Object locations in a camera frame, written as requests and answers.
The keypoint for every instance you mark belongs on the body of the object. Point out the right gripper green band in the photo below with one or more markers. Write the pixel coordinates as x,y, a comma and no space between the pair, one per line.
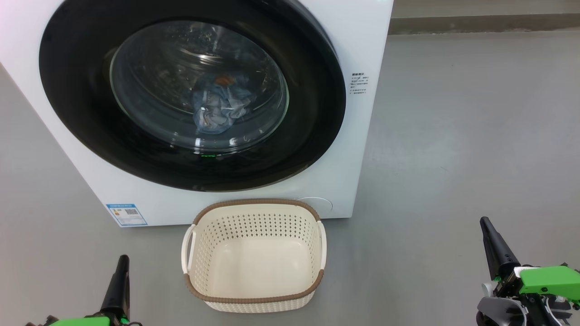
548,280

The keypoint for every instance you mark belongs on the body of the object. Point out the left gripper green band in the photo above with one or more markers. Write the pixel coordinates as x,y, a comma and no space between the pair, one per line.
86,322

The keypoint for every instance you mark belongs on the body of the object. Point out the black round glass washer door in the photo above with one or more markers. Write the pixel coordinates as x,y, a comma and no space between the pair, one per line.
72,90

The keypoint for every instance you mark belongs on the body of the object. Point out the blue printed garment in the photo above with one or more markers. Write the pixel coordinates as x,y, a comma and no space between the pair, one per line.
219,106

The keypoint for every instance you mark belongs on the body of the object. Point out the white front-load washing machine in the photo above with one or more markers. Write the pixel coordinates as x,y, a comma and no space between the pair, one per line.
353,158

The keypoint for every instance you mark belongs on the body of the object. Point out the stainless steel washing machine drum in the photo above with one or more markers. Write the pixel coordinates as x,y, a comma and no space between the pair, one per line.
158,68

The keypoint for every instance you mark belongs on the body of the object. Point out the blue energy label sticker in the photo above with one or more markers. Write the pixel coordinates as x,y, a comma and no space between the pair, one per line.
127,215

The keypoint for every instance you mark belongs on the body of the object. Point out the cream laundry basket brown rim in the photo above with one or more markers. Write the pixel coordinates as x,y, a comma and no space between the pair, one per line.
253,267

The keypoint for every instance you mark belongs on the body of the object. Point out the round white filter cover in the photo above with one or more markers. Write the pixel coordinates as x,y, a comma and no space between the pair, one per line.
324,203

